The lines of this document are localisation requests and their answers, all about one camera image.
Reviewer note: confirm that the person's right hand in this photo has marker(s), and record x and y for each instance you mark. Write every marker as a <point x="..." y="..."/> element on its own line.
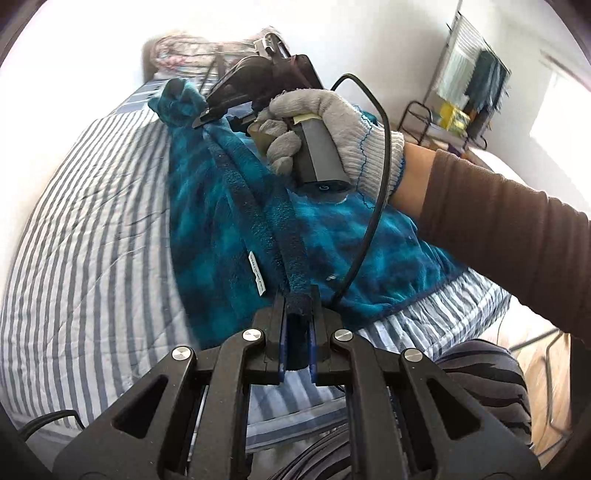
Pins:
<point x="332" y="110"/>

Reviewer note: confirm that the person's striped pants leg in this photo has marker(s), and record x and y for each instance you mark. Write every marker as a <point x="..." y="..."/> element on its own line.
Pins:
<point x="489" y="378"/>

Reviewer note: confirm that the hanging teal clothes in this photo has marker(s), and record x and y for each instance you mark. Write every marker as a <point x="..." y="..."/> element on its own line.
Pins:
<point x="487" y="78"/>

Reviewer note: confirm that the teal plaid fleece garment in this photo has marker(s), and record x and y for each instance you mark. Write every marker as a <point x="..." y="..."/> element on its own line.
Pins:
<point x="221" y="221"/>

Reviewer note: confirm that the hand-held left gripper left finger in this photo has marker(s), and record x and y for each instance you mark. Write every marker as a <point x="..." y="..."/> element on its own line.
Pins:
<point x="282" y="344"/>

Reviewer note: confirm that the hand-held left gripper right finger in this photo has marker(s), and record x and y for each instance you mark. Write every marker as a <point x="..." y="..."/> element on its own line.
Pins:
<point x="314" y="346"/>

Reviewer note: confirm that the metal frame stand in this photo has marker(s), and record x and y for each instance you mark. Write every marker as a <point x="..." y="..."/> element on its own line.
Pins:
<point x="549" y="383"/>

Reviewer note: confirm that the window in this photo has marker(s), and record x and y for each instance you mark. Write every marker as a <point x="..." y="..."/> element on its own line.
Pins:
<point x="561" y="110"/>

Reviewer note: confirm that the folded floral quilt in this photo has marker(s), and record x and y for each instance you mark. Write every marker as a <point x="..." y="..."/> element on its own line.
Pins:
<point x="184" y="55"/>

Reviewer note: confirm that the striped bedspread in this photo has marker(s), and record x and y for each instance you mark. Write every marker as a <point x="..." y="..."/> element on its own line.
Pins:
<point x="92" y="207"/>

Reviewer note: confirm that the white cushion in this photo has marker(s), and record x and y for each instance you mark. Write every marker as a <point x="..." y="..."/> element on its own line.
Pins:
<point x="503" y="168"/>

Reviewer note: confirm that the clothes drying rack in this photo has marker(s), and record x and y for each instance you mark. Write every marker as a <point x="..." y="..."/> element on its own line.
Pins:
<point x="457" y="50"/>

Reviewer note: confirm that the yellow box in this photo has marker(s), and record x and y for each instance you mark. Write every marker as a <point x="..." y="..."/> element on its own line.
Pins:
<point x="452" y="115"/>

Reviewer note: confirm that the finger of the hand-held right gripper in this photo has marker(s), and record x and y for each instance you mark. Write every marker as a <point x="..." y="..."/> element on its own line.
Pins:
<point x="203" y="119"/>

